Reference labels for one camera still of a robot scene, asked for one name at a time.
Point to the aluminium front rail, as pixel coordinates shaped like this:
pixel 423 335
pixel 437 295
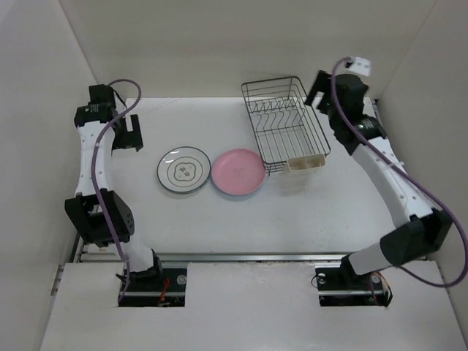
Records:
pixel 87 257

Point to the pink plastic plate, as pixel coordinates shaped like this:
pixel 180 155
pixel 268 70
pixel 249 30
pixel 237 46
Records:
pixel 238 171

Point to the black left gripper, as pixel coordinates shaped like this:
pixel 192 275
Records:
pixel 131 139

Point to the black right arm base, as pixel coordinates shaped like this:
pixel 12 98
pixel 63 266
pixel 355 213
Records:
pixel 336 290

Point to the white rearmost plate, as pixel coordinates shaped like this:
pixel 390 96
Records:
pixel 183 170

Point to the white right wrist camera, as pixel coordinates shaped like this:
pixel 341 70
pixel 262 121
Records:
pixel 359 66

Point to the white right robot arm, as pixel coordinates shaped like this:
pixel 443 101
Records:
pixel 420 228

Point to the aluminium side rail left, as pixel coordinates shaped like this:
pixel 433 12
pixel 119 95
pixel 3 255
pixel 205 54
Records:
pixel 77 248

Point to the blue plastic plate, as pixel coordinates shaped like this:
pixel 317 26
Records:
pixel 234 198

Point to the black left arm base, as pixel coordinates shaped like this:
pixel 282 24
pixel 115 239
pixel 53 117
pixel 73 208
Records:
pixel 151 289

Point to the white cutlery holder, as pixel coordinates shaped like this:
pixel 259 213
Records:
pixel 304 163

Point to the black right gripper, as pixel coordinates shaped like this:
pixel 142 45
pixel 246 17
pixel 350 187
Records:
pixel 321 84

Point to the dark wire dish rack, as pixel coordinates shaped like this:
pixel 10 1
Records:
pixel 283 126

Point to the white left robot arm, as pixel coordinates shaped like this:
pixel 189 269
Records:
pixel 98 213

